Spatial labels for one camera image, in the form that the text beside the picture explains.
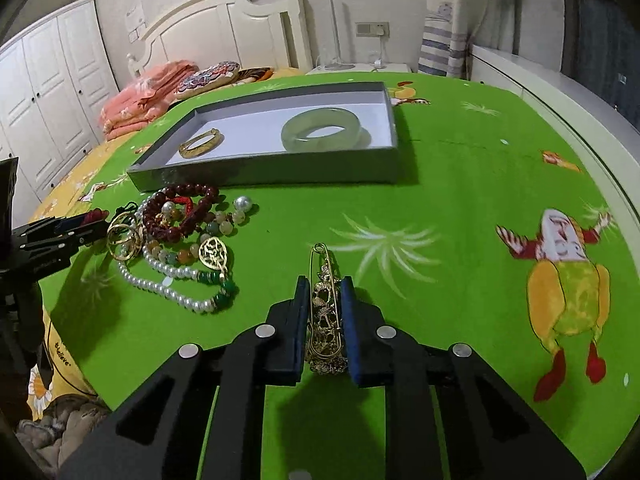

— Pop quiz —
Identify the white pearl necklace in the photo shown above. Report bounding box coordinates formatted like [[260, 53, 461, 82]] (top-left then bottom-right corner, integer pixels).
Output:
[[115, 194, 253, 316]]

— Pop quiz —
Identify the gold bangle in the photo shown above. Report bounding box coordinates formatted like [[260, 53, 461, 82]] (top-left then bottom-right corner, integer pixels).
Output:
[[178, 128, 224, 159]]

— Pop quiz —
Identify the dark red bead bracelet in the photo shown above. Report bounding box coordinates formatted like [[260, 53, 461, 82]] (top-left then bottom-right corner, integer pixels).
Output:
[[141, 182, 222, 245]]

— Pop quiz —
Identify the multicolour stone bead bracelet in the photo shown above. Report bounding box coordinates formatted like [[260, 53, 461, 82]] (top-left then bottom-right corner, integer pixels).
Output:
[[144, 209, 248, 266]]

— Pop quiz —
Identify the pale green jade bangle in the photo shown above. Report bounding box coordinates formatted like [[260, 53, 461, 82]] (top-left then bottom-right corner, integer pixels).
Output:
[[281, 107, 361, 153]]

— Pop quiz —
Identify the gold ring scarf clip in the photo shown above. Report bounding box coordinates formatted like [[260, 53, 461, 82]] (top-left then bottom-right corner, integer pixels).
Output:
[[106, 211, 144, 262]]

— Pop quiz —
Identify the white wardrobe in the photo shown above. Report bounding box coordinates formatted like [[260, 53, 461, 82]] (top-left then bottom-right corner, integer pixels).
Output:
[[1, 0, 118, 226]]

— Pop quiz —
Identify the gold leaf pendant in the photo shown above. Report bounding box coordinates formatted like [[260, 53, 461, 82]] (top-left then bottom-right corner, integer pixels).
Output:
[[198, 236, 229, 280]]

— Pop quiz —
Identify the folded pink quilt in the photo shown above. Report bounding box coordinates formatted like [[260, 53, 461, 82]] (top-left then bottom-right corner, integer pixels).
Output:
[[99, 60, 198, 141]]

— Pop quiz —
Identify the green cartoon print cloth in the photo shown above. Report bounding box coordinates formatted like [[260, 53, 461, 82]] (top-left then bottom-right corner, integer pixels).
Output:
[[41, 74, 639, 474]]

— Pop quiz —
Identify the patterned embroidered pillow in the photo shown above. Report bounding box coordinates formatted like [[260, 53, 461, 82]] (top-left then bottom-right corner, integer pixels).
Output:
[[174, 61, 240, 101]]

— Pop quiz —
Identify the white bed headboard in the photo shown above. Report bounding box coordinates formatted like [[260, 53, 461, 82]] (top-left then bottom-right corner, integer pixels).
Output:
[[127, 0, 314, 77]]

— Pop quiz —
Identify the grey shallow box tray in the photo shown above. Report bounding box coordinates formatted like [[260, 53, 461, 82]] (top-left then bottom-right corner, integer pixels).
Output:
[[128, 81, 400, 192]]

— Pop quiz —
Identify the white nightstand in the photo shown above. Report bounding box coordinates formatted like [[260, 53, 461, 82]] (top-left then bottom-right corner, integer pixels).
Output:
[[308, 63, 412, 75]]

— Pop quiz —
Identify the white desk lamp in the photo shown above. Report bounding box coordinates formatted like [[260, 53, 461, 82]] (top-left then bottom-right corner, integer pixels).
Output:
[[326, 0, 355, 72]]

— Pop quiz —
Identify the striped ship print curtain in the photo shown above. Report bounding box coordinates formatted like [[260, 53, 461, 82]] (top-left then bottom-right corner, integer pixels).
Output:
[[418, 0, 488, 79]]

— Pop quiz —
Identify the dark framed window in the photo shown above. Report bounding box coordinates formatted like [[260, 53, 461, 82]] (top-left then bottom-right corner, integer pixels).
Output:
[[561, 0, 639, 127]]

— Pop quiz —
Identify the paper notice on wall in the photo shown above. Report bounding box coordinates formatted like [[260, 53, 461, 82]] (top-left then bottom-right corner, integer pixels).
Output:
[[125, 3, 146, 44]]

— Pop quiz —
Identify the wall power socket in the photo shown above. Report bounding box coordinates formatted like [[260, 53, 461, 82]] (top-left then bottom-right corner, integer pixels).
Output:
[[356, 22, 390, 38]]

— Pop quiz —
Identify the white charger with cable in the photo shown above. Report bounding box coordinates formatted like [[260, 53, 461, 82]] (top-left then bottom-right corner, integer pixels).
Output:
[[369, 29, 386, 70]]

